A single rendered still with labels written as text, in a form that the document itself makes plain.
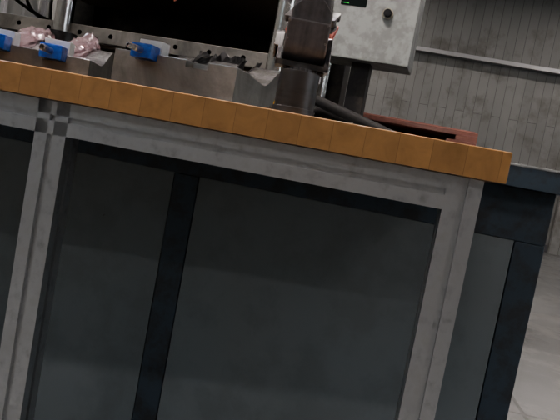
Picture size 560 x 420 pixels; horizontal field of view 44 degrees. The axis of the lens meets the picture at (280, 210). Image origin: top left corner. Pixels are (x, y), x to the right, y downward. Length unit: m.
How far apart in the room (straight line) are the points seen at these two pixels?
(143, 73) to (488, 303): 0.78
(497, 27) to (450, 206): 10.71
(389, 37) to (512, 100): 9.32
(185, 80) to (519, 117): 10.25
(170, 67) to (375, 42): 0.95
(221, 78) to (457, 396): 0.73
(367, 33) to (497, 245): 1.11
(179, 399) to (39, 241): 0.53
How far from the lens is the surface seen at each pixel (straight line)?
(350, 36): 2.21
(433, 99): 11.30
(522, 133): 11.46
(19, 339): 1.06
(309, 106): 1.07
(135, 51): 1.40
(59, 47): 1.42
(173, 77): 1.39
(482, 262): 1.26
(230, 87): 1.35
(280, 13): 2.14
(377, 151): 0.88
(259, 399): 1.36
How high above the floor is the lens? 0.74
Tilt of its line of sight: 5 degrees down
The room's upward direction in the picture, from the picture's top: 11 degrees clockwise
